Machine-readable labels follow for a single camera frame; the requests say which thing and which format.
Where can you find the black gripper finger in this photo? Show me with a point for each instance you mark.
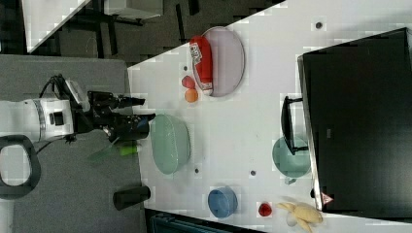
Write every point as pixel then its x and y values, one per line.
pixel 126 101
pixel 139 125

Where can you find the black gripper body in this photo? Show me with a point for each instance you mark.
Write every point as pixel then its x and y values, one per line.
pixel 99 111

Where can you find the green plastic strainer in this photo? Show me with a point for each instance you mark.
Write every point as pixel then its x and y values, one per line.
pixel 170 143

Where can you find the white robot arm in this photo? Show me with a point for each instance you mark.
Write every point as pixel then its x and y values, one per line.
pixel 50 119

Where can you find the green spatula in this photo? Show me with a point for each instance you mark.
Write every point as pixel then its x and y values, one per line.
pixel 122 149

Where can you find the red toy strawberry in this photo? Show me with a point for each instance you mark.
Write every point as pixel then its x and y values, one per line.
pixel 188 82

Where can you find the orange toy fruit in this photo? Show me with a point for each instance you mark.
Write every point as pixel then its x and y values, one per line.
pixel 191 95

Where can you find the red ketchup bottle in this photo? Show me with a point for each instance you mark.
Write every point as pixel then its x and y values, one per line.
pixel 201 54

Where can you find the grey round plate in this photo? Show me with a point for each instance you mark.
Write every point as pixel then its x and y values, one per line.
pixel 228 60

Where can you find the blue plastic bowl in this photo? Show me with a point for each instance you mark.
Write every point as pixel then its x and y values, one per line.
pixel 222 202

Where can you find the small red cup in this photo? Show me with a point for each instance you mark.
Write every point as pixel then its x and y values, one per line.
pixel 264 209

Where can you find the green plastic mug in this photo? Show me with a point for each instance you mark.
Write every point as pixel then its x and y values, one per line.
pixel 291 165

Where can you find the yellow plush toy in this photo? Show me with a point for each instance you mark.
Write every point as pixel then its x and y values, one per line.
pixel 303 214

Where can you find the black toaster oven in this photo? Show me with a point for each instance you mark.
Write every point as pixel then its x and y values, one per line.
pixel 357 101

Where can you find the black cylinder post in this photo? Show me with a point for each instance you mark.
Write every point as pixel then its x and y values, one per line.
pixel 129 197

